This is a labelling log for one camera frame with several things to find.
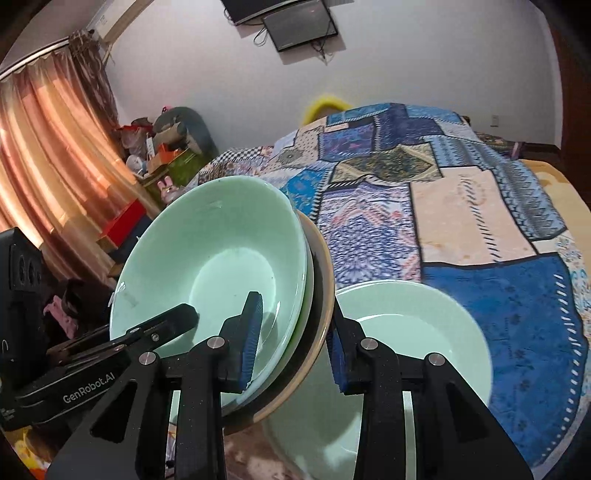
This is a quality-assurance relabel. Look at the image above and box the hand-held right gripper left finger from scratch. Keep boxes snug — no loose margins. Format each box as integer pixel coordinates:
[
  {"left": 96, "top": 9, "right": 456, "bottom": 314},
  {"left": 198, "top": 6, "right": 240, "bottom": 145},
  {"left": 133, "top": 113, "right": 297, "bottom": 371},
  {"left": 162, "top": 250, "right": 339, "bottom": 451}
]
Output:
[{"left": 46, "top": 291, "right": 265, "bottom": 480}]

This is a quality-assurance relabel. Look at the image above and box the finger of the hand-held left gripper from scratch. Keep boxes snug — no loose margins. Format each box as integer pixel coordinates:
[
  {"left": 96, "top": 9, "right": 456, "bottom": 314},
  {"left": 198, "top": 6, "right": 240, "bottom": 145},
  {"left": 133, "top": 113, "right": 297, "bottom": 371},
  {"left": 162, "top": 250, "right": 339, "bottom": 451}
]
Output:
[
  {"left": 106, "top": 304, "right": 200, "bottom": 352},
  {"left": 46, "top": 323, "right": 116, "bottom": 366}
]

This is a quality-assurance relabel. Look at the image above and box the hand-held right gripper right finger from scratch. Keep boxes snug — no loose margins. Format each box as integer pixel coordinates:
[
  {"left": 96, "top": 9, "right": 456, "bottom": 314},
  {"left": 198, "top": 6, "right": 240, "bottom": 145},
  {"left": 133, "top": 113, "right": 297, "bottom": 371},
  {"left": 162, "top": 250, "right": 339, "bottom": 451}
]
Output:
[{"left": 325, "top": 302, "right": 534, "bottom": 480}]

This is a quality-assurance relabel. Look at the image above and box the pink bowl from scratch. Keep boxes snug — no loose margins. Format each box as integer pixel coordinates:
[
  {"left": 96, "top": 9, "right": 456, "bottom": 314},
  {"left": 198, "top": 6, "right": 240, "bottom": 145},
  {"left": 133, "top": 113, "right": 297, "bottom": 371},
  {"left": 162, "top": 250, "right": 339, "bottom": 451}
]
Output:
[{"left": 222, "top": 210, "right": 336, "bottom": 437}]

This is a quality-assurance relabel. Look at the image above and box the light green plate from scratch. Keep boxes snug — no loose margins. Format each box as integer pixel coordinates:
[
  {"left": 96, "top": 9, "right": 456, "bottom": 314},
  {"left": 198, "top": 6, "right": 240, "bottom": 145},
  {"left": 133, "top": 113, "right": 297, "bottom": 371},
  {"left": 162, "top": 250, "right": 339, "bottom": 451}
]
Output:
[{"left": 262, "top": 279, "right": 493, "bottom": 480}]

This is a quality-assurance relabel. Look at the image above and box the light green bowl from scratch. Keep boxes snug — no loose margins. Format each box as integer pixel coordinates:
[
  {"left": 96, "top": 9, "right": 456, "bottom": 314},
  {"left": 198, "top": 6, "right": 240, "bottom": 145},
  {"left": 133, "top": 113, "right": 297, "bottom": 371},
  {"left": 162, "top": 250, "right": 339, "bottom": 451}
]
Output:
[{"left": 109, "top": 175, "right": 308, "bottom": 414}]

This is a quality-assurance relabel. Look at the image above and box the dark clothes pile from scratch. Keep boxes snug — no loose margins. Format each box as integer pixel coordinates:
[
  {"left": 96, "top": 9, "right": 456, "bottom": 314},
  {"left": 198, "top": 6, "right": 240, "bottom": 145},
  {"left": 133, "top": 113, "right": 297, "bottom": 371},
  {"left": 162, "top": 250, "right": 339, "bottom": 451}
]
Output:
[{"left": 44, "top": 279, "right": 114, "bottom": 342}]

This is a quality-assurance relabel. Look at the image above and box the colourful printed cloth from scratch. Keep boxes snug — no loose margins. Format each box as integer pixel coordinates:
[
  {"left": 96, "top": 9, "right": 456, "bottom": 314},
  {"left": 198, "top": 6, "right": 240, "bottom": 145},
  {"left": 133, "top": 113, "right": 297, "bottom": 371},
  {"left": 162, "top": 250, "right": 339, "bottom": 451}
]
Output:
[{"left": 11, "top": 427, "right": 56, "bottom": 469}]

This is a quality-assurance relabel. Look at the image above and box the red box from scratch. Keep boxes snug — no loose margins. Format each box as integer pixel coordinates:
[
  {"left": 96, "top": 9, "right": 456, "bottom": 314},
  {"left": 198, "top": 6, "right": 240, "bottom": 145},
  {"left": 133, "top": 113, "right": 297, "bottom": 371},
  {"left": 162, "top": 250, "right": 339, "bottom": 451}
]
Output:
[{"left": 99, "top": 200, "right": 148, "bottom": 252}]

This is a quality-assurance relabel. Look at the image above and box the pink bunny toy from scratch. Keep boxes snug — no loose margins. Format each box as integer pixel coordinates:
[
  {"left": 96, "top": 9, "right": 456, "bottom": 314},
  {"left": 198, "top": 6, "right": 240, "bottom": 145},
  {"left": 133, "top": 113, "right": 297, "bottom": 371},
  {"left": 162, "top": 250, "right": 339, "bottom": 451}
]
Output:
[{"left": 157, "top": 176, "right": 178, "bottom": 204}]

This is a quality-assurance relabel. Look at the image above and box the patchwork printed blanket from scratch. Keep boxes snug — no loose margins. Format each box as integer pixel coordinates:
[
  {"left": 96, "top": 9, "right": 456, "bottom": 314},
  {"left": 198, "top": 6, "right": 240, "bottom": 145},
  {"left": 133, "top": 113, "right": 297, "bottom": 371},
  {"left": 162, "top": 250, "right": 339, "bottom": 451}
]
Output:
[{"left": 185, "top": 102, "right": 591, "bottom": 480}]

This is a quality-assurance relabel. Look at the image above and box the green box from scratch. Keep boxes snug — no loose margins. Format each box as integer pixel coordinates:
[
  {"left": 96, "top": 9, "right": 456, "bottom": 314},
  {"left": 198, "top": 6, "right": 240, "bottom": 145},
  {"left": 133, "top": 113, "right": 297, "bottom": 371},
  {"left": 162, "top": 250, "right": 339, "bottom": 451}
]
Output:
[{"left": 143, "top": 148, "right": 208, "bottom": 204}]

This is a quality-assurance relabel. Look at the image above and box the orange box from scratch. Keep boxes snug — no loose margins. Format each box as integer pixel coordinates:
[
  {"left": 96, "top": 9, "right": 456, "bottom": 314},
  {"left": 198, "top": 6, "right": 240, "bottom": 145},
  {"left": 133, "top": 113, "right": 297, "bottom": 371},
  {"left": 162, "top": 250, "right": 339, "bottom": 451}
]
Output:
[{"left": 154, "top": 143, "right": 185, "bottom": 167}]

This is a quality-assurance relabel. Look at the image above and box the red bag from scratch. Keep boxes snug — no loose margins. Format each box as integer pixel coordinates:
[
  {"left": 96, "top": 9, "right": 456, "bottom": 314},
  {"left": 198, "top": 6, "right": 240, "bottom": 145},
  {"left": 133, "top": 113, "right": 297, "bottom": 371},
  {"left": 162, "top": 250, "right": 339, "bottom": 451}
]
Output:
[{"left": 117, "top": 117, "right": 153, "bottom": 139}]

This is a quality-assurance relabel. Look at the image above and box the orange sheer curtain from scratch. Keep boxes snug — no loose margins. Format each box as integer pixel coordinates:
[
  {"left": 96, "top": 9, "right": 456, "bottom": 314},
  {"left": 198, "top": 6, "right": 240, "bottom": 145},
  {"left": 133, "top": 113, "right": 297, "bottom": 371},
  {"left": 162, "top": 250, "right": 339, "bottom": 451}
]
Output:
[{"left": 0, "top": 44, "right": 162, "bottom": 287}]

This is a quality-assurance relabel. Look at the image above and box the yellow foam hoop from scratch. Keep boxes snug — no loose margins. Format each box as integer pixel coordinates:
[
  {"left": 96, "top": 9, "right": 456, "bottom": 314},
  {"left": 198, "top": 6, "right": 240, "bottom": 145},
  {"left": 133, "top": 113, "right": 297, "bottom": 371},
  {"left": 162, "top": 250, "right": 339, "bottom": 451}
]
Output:
[{"left": 299, "top": 92, "right": 349, "bottom": 125}]

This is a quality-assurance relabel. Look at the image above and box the brown patterned curtain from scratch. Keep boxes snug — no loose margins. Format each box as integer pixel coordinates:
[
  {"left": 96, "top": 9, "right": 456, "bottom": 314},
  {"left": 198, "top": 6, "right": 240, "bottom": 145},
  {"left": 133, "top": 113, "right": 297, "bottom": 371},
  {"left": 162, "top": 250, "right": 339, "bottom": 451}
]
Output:
[{"left": 69, "top": 30, "right": 121, "bottom": 130}]

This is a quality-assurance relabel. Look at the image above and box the patterned bag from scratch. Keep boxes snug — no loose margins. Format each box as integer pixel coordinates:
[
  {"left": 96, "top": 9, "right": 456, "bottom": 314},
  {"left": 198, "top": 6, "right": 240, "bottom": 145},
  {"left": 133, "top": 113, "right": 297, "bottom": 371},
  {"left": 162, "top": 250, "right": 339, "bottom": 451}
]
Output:
[{"left": 475, "top": 131, "right": 522, "bottom": 160}]

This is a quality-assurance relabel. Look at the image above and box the beige blanket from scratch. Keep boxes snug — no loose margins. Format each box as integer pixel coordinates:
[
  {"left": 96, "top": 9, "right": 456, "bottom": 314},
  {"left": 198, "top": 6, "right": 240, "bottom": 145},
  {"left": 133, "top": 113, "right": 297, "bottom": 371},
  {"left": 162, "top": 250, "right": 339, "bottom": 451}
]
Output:
[{"left": 519, "top": 159, "right": 591, "bottom": 222}]

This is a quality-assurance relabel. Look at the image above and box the white air conditioner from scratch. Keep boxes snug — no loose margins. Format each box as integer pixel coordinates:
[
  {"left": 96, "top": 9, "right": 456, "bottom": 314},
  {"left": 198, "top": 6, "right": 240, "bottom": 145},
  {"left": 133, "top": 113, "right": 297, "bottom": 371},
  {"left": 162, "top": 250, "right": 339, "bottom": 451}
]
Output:
[{"left": 95, "top": 0, "right": 155, "bottom": 47}]

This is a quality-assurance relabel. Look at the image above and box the wooden door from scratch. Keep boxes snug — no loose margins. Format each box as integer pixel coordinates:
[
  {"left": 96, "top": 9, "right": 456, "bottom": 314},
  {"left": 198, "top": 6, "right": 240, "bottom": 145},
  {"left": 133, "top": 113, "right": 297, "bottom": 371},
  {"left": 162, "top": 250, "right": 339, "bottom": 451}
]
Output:
[{"left": 549, "top": 23, "right": 591, "bottom": 185}]

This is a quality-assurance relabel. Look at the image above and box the small black wall monitor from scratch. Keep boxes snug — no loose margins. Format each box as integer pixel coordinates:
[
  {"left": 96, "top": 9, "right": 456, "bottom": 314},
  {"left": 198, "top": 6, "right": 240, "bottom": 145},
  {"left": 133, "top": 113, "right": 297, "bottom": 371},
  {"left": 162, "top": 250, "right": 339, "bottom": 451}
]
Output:
[{"left": 262, "top": 2, "right": 339, "bottom": 52}]

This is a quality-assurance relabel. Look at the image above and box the black wall television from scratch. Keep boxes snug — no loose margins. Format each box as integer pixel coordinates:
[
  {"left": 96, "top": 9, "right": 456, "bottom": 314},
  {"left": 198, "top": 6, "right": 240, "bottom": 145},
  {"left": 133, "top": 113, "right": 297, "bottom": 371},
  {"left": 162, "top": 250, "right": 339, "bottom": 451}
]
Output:
[{"left": 221, "top": 0, "right": 324, "bottom": 26}]

